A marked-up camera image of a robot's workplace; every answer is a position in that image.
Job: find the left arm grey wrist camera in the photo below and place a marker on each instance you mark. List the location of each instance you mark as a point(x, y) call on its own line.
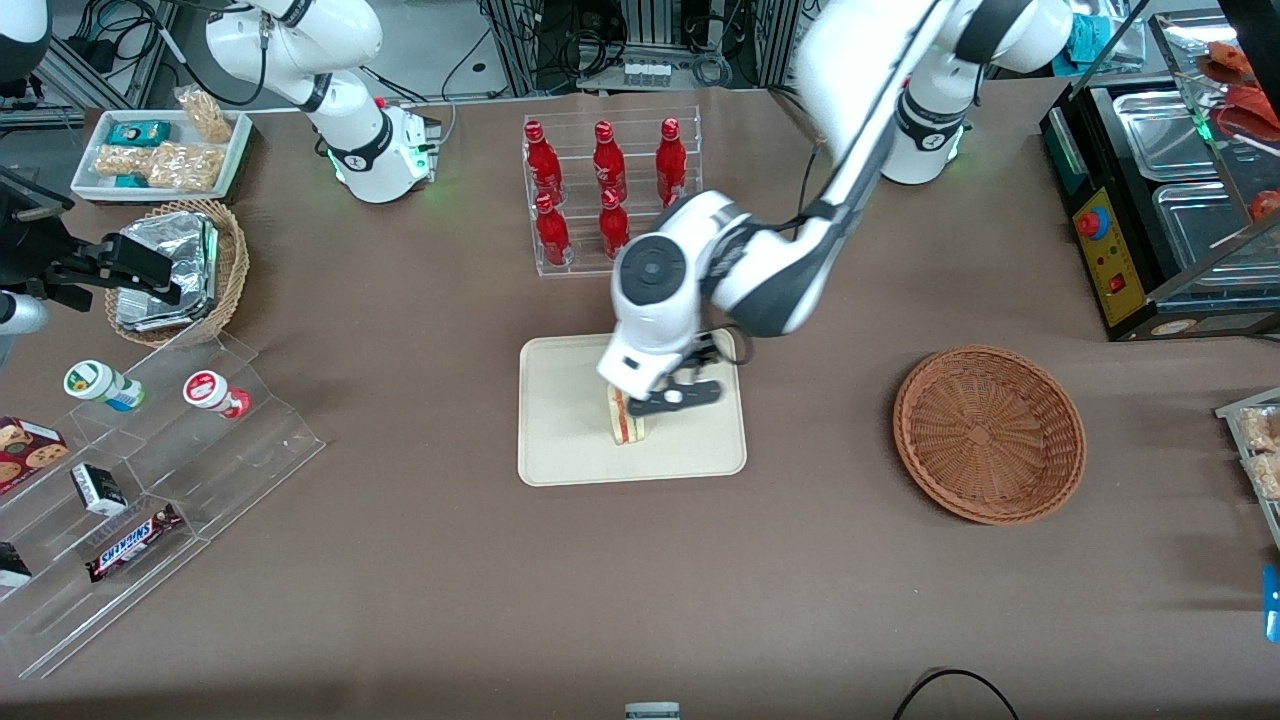
point(690, 394)

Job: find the round brown wicker basket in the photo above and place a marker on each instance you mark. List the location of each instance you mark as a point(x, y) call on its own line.
point(985, 435)

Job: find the large clear bag of crackers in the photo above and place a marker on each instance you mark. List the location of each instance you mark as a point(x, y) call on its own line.
point(185, 165)

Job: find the red cookie box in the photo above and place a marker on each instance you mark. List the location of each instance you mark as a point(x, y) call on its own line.
point(30, 450)

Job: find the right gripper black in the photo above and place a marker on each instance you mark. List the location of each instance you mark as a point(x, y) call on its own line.
point(28, 243)

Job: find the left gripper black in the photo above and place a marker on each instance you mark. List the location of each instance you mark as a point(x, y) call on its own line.
point(704, 352)

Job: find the white rectangular snack tray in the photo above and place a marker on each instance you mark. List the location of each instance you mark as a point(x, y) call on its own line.
point(235, 155)

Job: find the beige plastic serving tray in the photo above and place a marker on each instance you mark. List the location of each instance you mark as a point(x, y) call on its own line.
point(560, 420)

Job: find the blue plastic object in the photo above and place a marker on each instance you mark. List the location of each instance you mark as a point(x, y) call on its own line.
point(1272, 600)

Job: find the triangle sandwich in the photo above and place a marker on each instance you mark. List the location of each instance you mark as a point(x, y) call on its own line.
point(625, 425)

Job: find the green lid yogurt cup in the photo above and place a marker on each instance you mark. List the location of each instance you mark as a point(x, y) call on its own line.
point(98, 383)

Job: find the metal equipment rack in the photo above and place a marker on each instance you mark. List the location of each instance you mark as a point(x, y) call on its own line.
point(650, 30)

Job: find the small grey device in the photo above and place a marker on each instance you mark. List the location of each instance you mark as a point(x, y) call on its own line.
point(652, 711)

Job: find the steel warmer pan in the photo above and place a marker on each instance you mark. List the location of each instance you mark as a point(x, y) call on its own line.
point(1200, 235)
point(1165, 130)

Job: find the black power adapter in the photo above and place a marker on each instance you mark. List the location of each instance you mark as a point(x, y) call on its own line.
point(92, 52)

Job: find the clear tray of rice snacks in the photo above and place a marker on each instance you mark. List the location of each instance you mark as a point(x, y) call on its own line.
point(1235, 410)

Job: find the red cola bottle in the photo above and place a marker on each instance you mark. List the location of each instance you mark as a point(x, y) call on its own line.
point(671, 158)
point(608, 160)
point(543, 160)
point(551, 235)
point(610, 222)

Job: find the clear acrylic stepped shelf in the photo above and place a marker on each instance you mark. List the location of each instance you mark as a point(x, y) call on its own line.
point(230, 470)

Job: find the small black white box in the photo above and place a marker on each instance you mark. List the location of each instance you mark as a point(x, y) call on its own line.
point(98, 490)

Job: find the deep tan wicker basket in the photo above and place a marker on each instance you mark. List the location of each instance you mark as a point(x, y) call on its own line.
point(232, 260)

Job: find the teal snack box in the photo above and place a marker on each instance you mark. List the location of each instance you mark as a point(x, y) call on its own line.
point(138, 132)

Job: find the clear bag of peanuts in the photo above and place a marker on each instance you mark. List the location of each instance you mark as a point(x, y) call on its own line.
point(205, 113)

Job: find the Snickers chocolate bar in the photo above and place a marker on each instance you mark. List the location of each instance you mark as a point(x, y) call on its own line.
point(133, 542)

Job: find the black food warmer machine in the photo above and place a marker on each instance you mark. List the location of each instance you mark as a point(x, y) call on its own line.
point(1075, 170)

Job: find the silver foil packet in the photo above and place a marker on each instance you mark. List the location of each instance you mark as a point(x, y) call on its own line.
point(155, 315)
point(170, 245)

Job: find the teal plastic bag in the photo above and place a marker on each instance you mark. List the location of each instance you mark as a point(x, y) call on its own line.
point(1090, 40)

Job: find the red lid yogurt cup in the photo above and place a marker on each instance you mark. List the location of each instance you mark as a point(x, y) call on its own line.
point(212, 392)

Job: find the black snack box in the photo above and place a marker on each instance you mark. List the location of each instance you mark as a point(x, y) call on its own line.
point(12, 565)

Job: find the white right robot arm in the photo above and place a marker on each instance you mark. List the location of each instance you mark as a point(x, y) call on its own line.
point(350, 130)

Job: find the red emergency stop button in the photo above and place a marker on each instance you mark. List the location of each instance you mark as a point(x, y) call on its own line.
point(1092, 222)

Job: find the puffed rice snack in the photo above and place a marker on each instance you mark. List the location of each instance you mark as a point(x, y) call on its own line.
point(1260, 430)
point(1268, 477)

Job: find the white power strip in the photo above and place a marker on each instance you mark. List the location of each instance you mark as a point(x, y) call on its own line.
point(645, 74)

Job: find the clear acrylic bottle rack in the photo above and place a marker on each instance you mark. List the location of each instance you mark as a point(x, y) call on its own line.
point(580, 268)

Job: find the red fried food piece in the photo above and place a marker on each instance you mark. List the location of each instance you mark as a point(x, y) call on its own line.
point(1250, 115)
point(1268, 205)
point(1222, 62)

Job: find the small teal packet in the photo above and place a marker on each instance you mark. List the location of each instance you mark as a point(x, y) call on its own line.
point(130, 181)

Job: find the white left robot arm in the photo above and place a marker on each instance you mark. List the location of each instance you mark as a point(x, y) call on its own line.
point(760, 280)

